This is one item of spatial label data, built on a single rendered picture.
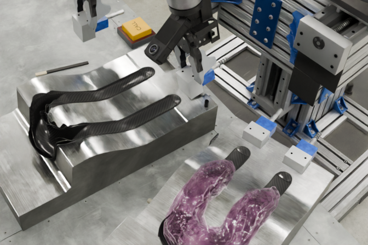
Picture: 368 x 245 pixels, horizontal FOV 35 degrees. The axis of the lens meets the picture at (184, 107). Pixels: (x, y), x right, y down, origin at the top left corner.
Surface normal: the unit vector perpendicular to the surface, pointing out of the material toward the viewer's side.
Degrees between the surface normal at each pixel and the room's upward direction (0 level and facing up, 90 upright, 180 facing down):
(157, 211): 8
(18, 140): 0
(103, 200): 0
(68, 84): 28
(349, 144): 0
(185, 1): 87
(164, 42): 38
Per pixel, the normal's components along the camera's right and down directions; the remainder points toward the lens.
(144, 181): 0.05, -0.66
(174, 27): -0.51, -0.32
